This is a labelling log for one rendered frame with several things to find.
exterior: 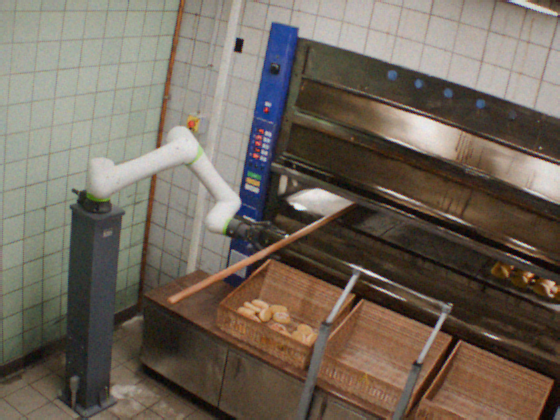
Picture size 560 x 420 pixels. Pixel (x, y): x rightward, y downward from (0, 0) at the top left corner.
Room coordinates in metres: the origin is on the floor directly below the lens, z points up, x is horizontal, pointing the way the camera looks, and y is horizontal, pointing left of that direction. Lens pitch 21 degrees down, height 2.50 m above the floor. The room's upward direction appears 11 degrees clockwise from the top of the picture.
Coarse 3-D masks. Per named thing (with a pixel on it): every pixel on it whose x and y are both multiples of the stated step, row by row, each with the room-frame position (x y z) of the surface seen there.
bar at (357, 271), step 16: (320, 256) 3.03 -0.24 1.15; (352, 272) 2.94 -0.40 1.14; (368, 272) 2.91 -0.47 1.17; (400, 288) 2.83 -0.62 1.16; (448, 304) 2.72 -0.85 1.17; (320, 336) 2.74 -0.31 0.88; (432, 336) 2.62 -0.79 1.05; (320, 352) 2.73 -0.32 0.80; (416, 368) 2.51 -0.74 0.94; (304, 384) 2.75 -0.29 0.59; (304, 400) 2.74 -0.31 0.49; (400, 400) 2.52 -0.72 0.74; (304, 416) 2.74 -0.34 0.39; (400, 416) 2.50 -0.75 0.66
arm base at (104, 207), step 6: (78, 192) 3.00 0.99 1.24; (84, 192) 2.96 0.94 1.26; (78, 198) 2.96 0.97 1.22; (84, 198) 2.94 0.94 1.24; (84, 204) 2.91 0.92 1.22; (90, 204) 2.89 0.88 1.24; (96, 204) 2.89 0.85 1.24; (102, 204) 2.90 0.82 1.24; (108, 204) 2.93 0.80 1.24; (90, 210) 2.87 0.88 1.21; (96, 210) 2.89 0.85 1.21; (102, 210) 2.89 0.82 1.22; (108, 210) 2.92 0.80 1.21
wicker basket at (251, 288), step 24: (264, 264) 3.48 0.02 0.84; (240, 288) 3.28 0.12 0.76; (264, 288) 3.49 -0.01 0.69; (288, 288) 3.44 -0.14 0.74; (312, 288) 3.39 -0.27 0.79; (336, 288) 3.34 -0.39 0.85; (288, 312) 3.39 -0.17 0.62; (312, 312) 3.34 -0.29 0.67; (240, 336) 3.06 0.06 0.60; (288, 336) 2.94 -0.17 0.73; (288, 360) 2.92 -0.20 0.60
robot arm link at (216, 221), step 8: (216, 208) 3.10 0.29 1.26; (224, 208) 3.10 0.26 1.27; (208, 216) 3.06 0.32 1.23; (216, 216) 3.05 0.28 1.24; (224, 216) 3.06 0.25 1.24; (208, 224) 3.04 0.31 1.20; (216, 224) 3.03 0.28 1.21; (224, 224) 3.02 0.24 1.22; (216, 232) 3.03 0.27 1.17; (224, 232) 3.01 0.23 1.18
